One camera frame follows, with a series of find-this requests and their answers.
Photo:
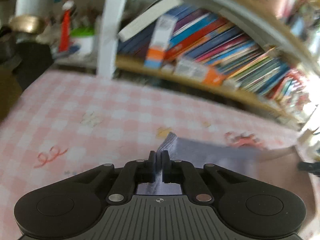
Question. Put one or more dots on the white and wood bookshelf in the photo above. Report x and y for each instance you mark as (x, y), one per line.
(252, 16)

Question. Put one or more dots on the purple and mauve sweater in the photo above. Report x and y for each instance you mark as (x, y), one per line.
(278, 167)

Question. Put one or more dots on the white green-lid jar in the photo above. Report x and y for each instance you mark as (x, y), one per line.
(84, 39)

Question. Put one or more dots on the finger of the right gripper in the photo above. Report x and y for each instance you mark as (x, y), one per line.
(313, 168)

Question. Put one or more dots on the white orange flat box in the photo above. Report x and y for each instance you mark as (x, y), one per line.
(204, 74)

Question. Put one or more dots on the pink checkered cartoon tablecloth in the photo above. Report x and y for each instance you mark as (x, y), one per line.
(66, 123)

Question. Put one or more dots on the brown corduroy garment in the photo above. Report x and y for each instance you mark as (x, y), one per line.
(10, 92)

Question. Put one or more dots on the white blue orange box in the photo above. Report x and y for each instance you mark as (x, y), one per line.
(160, 40)

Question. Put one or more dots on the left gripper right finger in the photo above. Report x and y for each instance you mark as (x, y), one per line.
(187, 176)

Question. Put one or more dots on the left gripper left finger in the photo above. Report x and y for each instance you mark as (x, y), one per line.
(131, 175)

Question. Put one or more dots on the row of leaning books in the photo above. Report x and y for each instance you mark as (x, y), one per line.
(253, 75)

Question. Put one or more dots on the red tassel ornament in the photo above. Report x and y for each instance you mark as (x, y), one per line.
(65, 25)

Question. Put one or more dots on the golden metal bowl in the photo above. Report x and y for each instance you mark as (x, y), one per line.
(27, 24)

